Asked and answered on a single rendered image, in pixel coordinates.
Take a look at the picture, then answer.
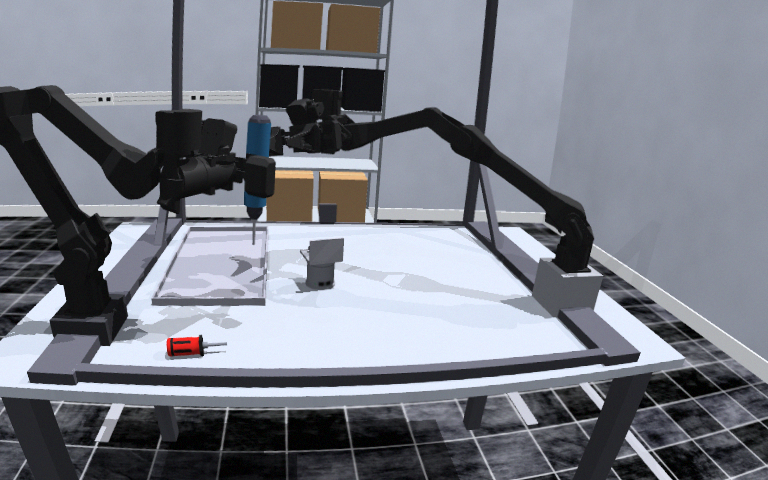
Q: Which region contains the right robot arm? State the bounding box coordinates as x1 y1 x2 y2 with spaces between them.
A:
0 85 237 317

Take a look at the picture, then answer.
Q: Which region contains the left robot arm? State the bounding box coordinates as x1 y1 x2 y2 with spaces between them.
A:
286 89 594 273

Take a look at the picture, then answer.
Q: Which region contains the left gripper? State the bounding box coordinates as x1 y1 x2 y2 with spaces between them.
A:
269 120 342 157

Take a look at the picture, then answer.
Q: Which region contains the red screwdriver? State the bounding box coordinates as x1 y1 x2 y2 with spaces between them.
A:
166 335 227 357

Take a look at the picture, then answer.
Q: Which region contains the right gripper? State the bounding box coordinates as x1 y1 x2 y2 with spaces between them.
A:
186 153 276 198

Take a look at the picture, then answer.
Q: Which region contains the grey l-shaped bracket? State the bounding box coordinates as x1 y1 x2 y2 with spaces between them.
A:
300 237 344 265

